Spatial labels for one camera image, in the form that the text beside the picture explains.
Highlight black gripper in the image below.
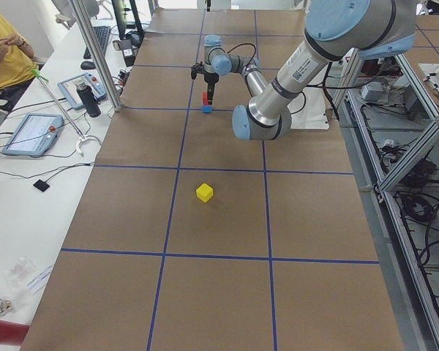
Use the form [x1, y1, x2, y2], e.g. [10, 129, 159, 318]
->
[204, 71, 220, 105]

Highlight red foam block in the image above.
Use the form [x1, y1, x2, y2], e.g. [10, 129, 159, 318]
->
[202, 91, 210, 106]

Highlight blue foam block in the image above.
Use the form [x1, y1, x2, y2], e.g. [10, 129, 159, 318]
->
[202, 105, 213, 113]

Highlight yellow foam block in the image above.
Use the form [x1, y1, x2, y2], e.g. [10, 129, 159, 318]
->
[196, 183, 214, 203]

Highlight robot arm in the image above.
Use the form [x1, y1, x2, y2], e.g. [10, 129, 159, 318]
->
[202, 1, 416, 140]

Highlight black water bottle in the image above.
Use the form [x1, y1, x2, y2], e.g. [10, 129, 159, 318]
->
[75, 78, 101, 118]

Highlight black keyboard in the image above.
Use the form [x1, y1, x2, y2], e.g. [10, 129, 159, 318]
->
[93, 26, 110, 56]

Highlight black computer mouse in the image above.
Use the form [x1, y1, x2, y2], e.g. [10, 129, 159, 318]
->
[80, 61, 96, 70]

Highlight far teach pendant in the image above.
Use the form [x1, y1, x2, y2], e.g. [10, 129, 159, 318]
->
[57, 72, 107, 110]

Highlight teach pendant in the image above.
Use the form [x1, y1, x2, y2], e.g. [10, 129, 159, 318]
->
[1, 113, 64, 156]
[57, 72, 107, 110]

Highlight grabber stick tool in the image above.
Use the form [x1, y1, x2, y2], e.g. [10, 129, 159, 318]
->
[31, 69, 102, 156]

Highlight near teach pendant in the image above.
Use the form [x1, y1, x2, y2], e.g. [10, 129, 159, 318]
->
[1, 113, 64, 156]

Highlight small black square pad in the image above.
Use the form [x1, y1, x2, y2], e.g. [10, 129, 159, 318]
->
[33, 179, 50, 192]

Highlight person in yellow shirt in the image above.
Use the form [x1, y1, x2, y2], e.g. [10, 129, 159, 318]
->
[0, 14, 38, 112]

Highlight red fire extinguisher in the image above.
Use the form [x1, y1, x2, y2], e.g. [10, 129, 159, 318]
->
[0, 320, 29, 346]

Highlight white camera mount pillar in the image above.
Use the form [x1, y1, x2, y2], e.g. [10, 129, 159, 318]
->
[288, 50, 353, 130]

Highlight aluminium frame post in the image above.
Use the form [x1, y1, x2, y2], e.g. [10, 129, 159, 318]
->
[69, 0, 122, 112]

